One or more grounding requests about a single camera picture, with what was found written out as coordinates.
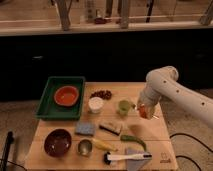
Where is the black pole stand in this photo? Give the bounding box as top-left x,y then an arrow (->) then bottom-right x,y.
0,131 -> 14,171

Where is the yellow corn cob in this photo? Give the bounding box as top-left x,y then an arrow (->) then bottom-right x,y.
92,138 -> 117,152

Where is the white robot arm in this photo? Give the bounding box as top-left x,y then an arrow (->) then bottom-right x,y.
137,66 -> 213,129

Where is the blue sponge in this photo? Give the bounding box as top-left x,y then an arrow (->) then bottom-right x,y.
75,122 -> 95,136

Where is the red apple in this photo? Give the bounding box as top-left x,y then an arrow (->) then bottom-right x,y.
139,106 -> 148,119

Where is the dark brown bowl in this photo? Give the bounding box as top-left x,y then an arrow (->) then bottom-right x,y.
44,129 -> 72,158

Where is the green chili pepper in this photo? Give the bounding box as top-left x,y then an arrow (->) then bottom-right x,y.
120,134 -> 147,151

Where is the small metal cup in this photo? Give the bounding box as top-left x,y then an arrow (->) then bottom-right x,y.
77,139 -> 93,156

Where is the black cable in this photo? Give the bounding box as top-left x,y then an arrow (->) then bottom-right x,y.
169,132 -> 213,171

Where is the green plastic cup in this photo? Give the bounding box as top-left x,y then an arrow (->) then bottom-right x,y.
118,100 -> 131,116

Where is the green plastic tray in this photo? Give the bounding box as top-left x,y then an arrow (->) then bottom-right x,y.
36,76 -> 85,121

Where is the orange bowl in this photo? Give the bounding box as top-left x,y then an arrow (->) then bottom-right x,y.
54,86 -> 79,107

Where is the white handled dish brush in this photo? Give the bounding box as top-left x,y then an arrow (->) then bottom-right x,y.
103,152 -> 152,164

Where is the red object on shelf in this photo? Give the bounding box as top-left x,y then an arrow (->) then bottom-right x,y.
94,18 -> 111,25

